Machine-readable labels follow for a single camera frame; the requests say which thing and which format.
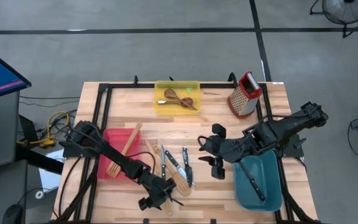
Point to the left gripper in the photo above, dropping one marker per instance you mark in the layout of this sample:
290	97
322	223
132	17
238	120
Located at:
157	189

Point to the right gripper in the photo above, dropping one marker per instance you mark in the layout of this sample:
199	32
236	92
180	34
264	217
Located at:
228	149

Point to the solid light wooden spoon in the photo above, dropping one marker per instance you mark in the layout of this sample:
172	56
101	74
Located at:
169	211

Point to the pile of utensils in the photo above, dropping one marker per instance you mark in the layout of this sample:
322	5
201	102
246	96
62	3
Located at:
183	186

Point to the slotted wooden spoon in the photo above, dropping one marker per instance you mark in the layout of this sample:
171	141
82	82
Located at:
148	145

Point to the angled slotted wooden turner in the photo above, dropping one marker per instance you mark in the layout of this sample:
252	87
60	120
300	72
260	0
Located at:
129	143

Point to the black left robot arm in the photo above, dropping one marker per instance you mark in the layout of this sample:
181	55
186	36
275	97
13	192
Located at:
110	154

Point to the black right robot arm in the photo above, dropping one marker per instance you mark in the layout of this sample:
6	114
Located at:
284	130

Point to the teal baking dish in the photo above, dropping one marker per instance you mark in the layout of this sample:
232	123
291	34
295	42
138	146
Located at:
269	174

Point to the yellow plastic bin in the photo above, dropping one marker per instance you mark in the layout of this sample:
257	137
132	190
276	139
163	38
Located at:
177	110

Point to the small green sticker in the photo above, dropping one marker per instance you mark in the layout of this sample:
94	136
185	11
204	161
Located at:
189	90

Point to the red plastic bin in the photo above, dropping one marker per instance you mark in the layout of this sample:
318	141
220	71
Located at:
113	137

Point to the white box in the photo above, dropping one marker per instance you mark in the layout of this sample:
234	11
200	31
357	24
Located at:
48	177

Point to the white tape roll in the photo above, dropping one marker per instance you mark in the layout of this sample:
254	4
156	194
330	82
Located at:
36	194

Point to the black computer mouse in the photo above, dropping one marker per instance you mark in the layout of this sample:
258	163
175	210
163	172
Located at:
12	214

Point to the grey cabinet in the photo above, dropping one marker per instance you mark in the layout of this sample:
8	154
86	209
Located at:
5	124

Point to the black floor fan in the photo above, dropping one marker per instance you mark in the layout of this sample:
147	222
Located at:
346	11

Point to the black metal table frame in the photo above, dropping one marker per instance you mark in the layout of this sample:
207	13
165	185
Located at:
126	85

